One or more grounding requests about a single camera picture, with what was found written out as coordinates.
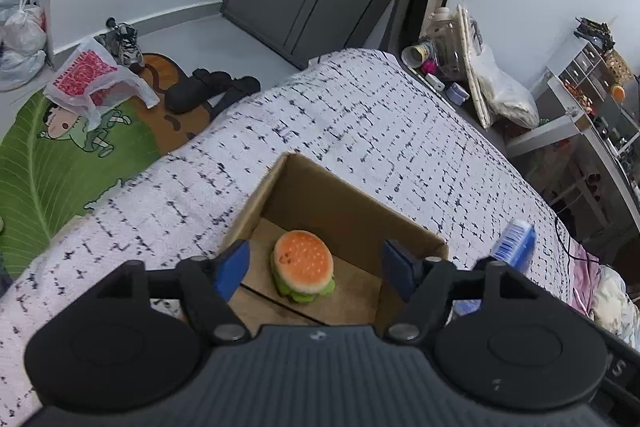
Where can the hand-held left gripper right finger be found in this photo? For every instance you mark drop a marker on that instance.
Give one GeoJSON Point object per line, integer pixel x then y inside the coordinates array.
{"type": "Point", "coordinates": [397, 268]}

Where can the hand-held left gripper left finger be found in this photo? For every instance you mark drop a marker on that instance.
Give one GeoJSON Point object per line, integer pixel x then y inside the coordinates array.
{"type": "Point", "coordinates": [232, 268]}

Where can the burger plush toy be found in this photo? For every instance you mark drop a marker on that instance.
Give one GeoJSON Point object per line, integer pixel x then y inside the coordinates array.
{"type": "Point", "coordinates": [302, 257]}

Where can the brown cardboard box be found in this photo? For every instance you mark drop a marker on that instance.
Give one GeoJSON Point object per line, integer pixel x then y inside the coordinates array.
{"type": "Point", "coordinates": [320, 202]}

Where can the crumpled white quilt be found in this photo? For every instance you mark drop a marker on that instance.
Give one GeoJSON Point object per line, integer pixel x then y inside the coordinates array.
{"type": "Point", "coordinates": [615, 297]}

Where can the pink bed sheet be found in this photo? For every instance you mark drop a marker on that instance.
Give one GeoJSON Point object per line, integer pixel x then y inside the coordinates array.
{"type": "Point", "coordinates": [582, 277]}

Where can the black and white patterned blanket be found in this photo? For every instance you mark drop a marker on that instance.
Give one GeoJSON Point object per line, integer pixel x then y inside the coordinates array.
{"type": "Point", "coordinates": [350, 117]}

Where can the black slipper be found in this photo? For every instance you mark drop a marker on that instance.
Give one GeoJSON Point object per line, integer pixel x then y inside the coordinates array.
{"type": "Point", "coordinates": [240, 87]}
{"type": "Point", "coordinates": [192, 89]}

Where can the small blue box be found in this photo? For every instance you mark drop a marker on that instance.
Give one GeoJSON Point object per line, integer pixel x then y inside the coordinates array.
{"type": "Point", "coordinates": [457, 93]}

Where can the white desk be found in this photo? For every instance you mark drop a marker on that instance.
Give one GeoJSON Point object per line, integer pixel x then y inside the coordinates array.
{"type": "Point", "coordinates": [545, 129]}

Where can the small pink toy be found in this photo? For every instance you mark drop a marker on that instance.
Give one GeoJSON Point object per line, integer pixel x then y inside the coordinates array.
{"type": "Point", "coordinates": [429, 67]}

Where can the green leaf cartoon rug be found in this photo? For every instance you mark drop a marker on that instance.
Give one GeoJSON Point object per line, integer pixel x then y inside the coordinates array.
{"type": "Point", "coordinates": [45, 187]}

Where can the woven straw mat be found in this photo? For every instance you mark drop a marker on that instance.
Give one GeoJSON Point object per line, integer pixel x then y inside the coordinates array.
{"type": "Point", "coordinates": [472, 72]}

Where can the round tin can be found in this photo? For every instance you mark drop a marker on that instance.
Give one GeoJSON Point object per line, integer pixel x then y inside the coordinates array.
{"type": "Point", "coordinates": [417, 53]}

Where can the white bag with red print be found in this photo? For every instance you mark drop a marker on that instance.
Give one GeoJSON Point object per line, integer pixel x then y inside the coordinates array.
{"type": "Point", "coordinates": [82, 74]}

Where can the grey sneaker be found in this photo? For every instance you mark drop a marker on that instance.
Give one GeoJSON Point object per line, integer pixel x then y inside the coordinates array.
{"type": "Point", "coordinates": [125, 44]}

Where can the small drawer organizer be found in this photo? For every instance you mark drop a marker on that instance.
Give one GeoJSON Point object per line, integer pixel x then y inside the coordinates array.
{"type": "Point", "coordinates": [582, 62]}

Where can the orange round lamp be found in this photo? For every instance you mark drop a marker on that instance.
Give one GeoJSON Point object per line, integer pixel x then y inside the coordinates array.
{"type": "Point", "coordinates": [618, 92]}

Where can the woven basket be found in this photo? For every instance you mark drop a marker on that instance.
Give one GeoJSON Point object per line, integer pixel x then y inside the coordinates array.
{"type": "Point", "coordinates": [619, 66]}

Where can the dark green model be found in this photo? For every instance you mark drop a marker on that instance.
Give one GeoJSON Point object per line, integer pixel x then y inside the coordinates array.
{"type": "Point", "coordinates": [595, 32]}

